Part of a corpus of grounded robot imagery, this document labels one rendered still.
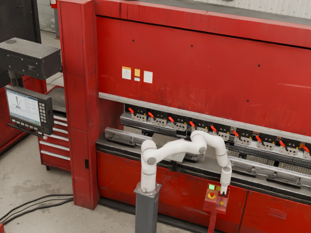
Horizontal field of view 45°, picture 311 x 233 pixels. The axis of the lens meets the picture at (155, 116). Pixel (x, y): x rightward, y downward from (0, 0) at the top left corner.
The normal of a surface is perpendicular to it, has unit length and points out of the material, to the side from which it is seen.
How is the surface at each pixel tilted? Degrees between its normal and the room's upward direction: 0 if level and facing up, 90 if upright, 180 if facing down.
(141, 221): 90
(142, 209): 90
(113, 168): 90
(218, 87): 90
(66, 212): 0
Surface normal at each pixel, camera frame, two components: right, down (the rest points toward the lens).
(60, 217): 0.05, -0.85
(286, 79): -0.33, 0.47
